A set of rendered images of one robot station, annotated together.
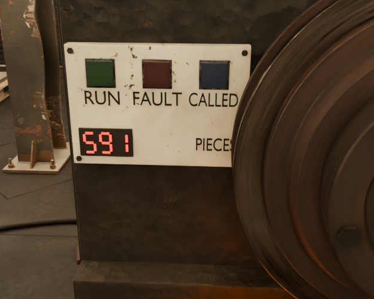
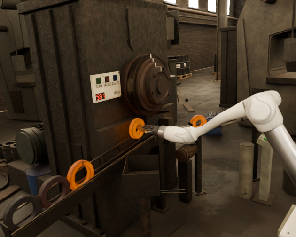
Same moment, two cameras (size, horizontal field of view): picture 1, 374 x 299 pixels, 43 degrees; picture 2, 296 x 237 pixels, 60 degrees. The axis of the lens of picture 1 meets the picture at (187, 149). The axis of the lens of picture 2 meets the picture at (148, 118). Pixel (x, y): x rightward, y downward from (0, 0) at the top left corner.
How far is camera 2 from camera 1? 145 cm
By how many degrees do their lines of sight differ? 53
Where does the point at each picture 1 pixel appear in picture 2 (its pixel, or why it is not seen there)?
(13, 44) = not seen: outside the picture
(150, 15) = (102, 67)
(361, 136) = (151, 77)
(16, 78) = not seen: outside the picture
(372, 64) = (146, 68)
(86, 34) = (92, 73)
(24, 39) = not seen: outside the picture
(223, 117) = (117, 86)
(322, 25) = (138, 64)
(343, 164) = (151, 82)
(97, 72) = (98, 80)
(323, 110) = (143, 76)
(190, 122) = (112, 88)
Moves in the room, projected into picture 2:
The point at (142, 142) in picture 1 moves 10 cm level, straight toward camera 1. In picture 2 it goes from (105, 94) to (118, 95)
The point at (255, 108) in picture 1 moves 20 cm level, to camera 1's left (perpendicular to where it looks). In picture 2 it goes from (134, 78) to (114, 82)
